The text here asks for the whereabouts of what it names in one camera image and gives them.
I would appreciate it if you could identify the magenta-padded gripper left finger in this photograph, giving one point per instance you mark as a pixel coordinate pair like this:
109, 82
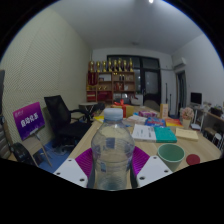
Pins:
71, 171

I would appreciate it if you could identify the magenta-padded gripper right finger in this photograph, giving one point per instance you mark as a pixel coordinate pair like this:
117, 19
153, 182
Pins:
154, 170

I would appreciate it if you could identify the clear plastic water bottle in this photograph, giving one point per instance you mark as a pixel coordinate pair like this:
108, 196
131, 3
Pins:
111, 150

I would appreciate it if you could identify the green cup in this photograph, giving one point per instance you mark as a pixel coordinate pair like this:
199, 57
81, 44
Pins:
170, 156

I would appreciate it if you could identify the teal book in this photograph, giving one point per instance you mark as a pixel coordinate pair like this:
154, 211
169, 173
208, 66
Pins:
165, 134

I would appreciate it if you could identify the white booklet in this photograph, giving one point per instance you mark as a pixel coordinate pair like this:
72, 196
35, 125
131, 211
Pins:
144, 132

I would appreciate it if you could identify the red round coaster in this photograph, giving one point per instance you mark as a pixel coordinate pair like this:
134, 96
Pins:
193, 159

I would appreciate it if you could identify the blue and red book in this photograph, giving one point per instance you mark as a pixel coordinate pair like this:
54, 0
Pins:
155, 121

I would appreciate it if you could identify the yellow notebook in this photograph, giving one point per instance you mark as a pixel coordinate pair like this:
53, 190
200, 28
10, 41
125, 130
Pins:
186, 134

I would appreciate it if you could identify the black office chair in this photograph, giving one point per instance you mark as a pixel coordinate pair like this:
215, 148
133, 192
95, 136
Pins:
61, 123

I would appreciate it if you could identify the black bag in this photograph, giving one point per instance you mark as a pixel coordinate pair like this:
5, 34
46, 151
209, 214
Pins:
21, 154

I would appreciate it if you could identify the pink box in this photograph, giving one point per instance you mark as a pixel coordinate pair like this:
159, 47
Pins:
148, 114

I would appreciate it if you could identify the grey chair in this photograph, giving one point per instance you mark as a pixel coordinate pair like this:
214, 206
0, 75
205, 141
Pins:
151, 105

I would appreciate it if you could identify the pink flowers in white pot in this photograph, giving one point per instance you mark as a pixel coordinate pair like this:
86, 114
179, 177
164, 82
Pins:
187, 115

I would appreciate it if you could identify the purple sign board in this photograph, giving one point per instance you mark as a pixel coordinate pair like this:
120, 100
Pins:
28, 120

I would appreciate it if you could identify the small round table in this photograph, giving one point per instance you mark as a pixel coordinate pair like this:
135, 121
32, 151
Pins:
87, 104

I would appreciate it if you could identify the white round stool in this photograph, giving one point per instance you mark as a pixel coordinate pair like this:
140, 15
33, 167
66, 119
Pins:
217, 136

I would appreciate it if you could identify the silver ribbed suitcase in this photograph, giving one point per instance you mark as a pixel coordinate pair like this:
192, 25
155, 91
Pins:
4, 140

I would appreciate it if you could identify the cluttered side desk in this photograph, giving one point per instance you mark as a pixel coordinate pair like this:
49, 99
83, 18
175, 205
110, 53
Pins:
213, 115

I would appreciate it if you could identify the black computer monitor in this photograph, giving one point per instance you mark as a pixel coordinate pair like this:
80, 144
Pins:
196, 98

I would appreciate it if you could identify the black framed glass door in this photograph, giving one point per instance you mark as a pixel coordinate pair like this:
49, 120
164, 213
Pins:
151, 83

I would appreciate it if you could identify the wooden shelf unit with trophies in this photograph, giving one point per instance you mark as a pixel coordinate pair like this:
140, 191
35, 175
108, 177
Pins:
111, 85

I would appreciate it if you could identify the dark suitcase with tan trim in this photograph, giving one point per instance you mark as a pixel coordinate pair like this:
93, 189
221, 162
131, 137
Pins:
1, 93

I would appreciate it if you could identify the white air conditioner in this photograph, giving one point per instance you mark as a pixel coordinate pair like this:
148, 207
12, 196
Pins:
180, 62

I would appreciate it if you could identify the ceiling tube light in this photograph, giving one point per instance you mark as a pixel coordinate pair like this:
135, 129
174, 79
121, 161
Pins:
151, 1

